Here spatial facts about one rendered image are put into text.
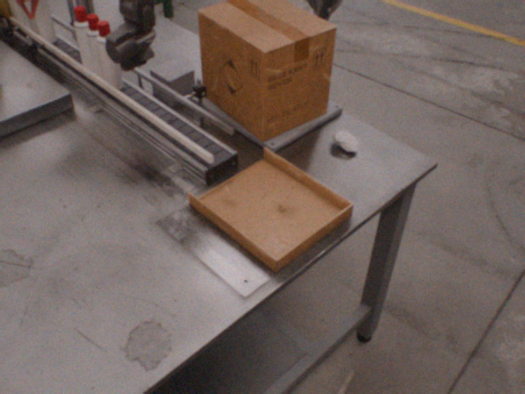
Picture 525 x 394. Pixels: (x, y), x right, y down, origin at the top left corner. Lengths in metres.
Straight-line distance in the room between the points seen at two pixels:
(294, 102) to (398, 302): 1.05
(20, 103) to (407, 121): 2.14
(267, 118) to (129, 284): 0.58
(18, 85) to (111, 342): 0.96
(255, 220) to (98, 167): 0.46
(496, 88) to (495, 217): 1.20
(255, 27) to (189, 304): 0.73
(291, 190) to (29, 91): 0.85
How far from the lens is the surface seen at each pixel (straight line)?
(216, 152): 1.43
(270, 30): 1.47
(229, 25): 1.50
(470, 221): 2.68
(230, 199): 1.35
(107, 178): 1.47
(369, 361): 2.09
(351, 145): 1.52
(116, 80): 1.69
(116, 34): 1.44
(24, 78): 1.86
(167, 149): 1.49
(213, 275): 1.20
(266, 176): 1.42
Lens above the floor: 1.75
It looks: 42 degrees down
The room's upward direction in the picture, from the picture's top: 1 degrees clockwise
